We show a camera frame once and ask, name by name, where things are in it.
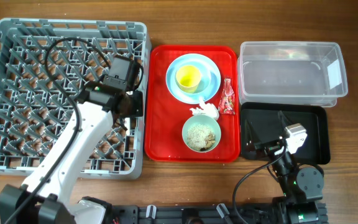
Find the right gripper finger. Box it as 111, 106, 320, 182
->
278, 111, 290, 137
245, 120, 262, 146

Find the red snack wrapper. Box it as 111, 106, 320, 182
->
218, 78, 235, 115

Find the green bowl with food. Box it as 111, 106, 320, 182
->
181, 115, 221, 153

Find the white tissue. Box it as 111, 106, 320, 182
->
190, 96, 219, 121

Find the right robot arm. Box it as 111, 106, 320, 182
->
245, 111, 328, 223

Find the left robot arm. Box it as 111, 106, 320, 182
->
0, 56, 144, 223

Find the grey dishwasher rack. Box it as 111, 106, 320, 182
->
0, 18, 152, 176

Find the black plastic tray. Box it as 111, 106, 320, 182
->
240, 102, 331, 165

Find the clear plastic bin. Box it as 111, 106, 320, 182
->
237, 41, 348, 107

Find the red plastic tray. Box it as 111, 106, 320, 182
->
144, 45, 241, 163

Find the light blue plate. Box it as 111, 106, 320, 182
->
166, 54, 221, 105

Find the yellow plastic cup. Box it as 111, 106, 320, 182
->
175, 65, 202, 93

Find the black aluminium base frame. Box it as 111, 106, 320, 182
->
104, 203, 328, 224

